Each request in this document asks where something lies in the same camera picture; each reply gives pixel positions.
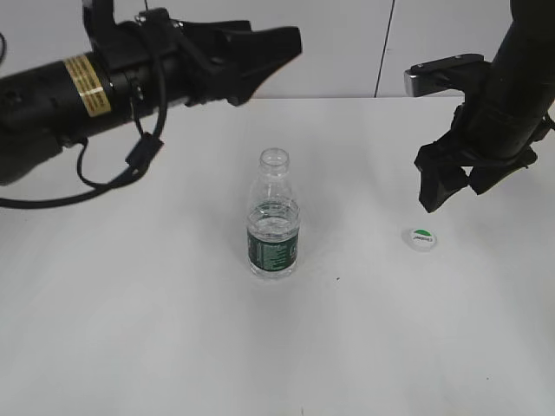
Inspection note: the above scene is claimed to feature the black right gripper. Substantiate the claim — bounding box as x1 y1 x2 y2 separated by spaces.
415 103 538 213

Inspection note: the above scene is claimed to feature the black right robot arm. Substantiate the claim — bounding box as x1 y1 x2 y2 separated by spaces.
404 1 554 213

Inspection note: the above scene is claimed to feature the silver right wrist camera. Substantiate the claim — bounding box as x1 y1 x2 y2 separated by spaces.
404 54 491 97

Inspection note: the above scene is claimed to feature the black left camera cable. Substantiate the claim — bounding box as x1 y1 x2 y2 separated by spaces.
0 29 170 210

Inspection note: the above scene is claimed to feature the clear cestbon water bottle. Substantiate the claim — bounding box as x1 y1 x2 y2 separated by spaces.
245 147 300 280

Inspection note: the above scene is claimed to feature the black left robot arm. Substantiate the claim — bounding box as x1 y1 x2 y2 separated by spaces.
1 1 303 185

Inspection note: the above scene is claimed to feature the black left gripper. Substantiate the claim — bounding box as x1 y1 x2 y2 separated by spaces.
82 1 302 107

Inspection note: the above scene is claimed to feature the white green bottle cap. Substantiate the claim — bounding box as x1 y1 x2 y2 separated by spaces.
402 228 438 252

